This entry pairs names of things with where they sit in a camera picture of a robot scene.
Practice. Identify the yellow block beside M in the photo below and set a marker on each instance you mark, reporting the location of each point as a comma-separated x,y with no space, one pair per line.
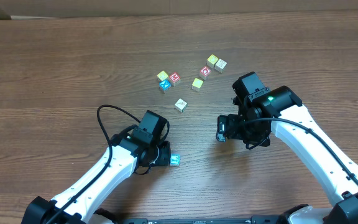
162,76

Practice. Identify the red M letter block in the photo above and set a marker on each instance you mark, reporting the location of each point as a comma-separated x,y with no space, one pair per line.
174,79

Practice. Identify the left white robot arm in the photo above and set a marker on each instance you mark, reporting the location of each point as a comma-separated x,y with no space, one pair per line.
79,203

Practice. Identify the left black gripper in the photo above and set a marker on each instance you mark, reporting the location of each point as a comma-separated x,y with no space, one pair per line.
165,154

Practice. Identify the blue X letter block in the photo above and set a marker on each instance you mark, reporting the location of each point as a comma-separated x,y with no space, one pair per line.
164,86

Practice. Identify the cyan E letter block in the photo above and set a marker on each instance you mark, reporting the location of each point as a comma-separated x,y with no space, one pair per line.
175,160

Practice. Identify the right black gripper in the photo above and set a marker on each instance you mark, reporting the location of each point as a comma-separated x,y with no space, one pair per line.
229,127

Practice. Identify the red circle letter block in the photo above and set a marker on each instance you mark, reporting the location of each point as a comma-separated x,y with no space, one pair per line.
205,72

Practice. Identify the plain yellow top block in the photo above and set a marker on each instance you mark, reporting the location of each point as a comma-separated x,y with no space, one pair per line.
197,84

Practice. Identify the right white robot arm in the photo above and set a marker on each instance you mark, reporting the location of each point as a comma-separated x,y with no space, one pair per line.
282,113

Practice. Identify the white picture block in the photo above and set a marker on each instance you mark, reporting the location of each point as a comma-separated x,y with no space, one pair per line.
220,65
181,105

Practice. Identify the far yellow letter block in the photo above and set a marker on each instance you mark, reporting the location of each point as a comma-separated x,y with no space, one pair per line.
212,60

